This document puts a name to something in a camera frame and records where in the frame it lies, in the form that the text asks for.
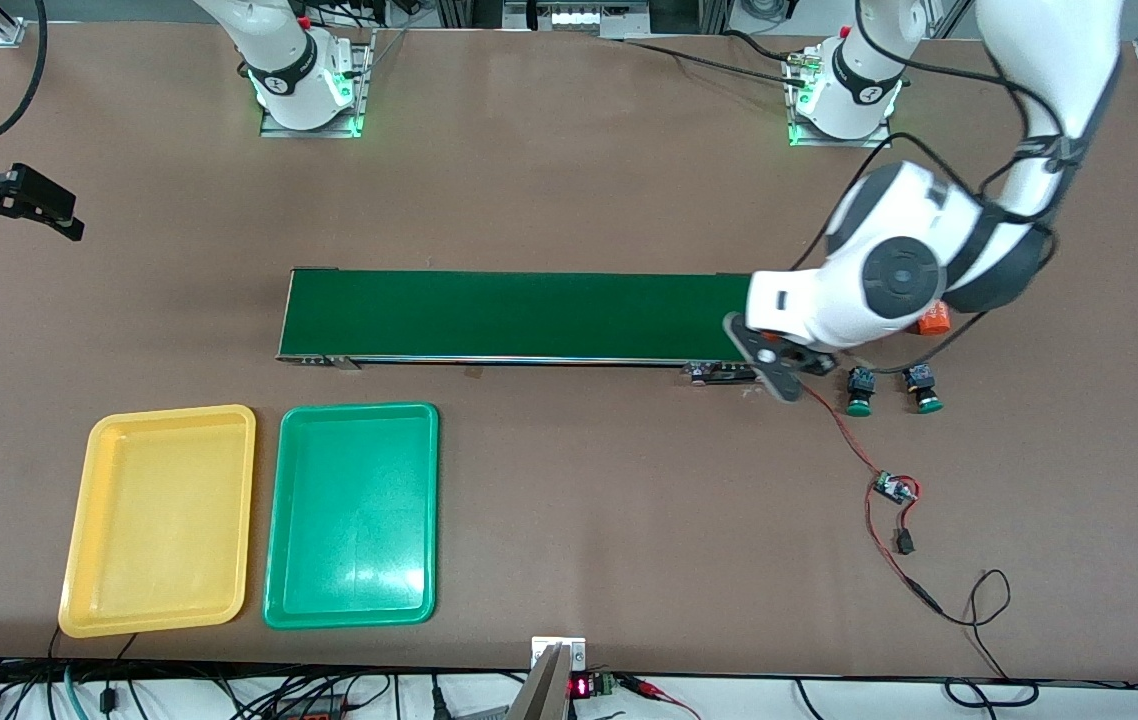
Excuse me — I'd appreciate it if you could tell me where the green plastic tray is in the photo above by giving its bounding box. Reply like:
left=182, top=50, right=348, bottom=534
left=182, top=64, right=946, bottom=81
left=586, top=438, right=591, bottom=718
left=261, top=401, right=441, bottom=632

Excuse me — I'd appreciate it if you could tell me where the red clip test lead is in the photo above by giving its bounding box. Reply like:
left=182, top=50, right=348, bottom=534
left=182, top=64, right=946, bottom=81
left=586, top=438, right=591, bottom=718
left=619, top=675, right=702, bottom=720

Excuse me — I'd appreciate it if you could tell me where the small black inline switch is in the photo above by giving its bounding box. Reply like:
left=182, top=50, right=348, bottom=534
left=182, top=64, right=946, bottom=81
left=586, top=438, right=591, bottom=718
left=892, top=497, right=922, bottom=557

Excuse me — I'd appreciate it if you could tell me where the red black power lead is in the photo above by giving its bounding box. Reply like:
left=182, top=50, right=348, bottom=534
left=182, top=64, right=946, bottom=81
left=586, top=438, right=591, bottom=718
left=864, top=490, right=945, bottom=616

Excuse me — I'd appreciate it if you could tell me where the black arm base cable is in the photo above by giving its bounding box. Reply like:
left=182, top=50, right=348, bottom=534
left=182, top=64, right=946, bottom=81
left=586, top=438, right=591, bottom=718
left=619, top=28, right=815, bottom=91

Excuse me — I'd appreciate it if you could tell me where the aluminium arm base plate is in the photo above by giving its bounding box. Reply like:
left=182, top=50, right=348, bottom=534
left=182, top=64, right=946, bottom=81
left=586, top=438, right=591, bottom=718
left=784, top=50, right=895, bottom=149
left=259, top=28, right=375, bottom=139

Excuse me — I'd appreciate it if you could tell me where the grey control box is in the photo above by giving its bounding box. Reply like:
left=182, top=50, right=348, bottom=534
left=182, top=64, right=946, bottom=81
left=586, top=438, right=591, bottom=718
left=502, top=0, right=652, bottom=39

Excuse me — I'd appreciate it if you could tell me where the green push button red contact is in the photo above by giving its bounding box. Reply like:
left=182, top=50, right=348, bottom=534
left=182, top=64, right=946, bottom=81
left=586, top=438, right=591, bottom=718
left=845, top=365, right=877, bottom=418

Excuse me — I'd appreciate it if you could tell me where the thin black looped cable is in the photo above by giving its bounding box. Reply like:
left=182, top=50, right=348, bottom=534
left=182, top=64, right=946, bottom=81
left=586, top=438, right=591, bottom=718
left=944, top=568, right=1040, bottom=709

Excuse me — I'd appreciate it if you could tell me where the small green circuit board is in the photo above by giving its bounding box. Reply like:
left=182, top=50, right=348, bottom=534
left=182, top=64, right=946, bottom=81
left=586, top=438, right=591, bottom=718
left=874, top=470, right=922, bottom=506

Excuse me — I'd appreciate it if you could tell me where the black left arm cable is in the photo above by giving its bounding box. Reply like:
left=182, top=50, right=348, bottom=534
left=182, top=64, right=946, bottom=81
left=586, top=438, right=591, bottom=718
left=794, top=0, right=1070, bottom=376

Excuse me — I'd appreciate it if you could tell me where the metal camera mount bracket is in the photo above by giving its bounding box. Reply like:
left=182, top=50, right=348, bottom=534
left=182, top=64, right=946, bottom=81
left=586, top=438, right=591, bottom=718
left=507, top=636, right=588, bottom=720

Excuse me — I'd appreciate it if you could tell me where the green belt conveyor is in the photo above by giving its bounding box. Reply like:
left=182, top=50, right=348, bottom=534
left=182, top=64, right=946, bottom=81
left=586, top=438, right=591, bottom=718
left=276, top=267, right=775, bottom=387

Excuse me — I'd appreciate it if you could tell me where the yellow plastic tray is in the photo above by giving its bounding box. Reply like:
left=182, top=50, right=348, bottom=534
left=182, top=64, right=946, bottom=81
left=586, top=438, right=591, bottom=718
left=57, top=403, right=258, bottom=640

